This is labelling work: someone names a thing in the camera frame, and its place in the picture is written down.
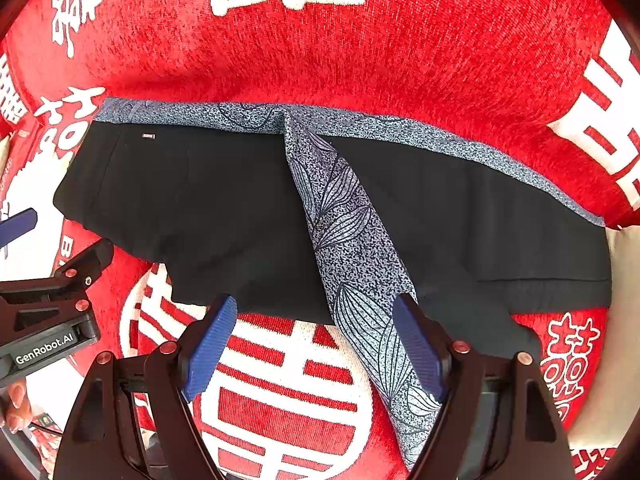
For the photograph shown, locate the black pants with blue trim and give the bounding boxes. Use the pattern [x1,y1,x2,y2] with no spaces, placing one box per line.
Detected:
[53,98,612,465]

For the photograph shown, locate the person's left hand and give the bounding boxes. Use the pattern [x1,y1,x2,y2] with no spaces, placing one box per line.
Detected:
[1,378,34,434]

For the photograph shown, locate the white pillow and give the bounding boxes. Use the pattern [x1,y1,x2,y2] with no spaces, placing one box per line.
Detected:
[568,226,640,448]

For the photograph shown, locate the red bedspread with white characters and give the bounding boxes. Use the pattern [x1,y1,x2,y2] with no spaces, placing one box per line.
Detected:
[1,0,639,479]

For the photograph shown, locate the black cable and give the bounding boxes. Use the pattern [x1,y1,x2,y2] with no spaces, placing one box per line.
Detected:
[29,418,66,438]

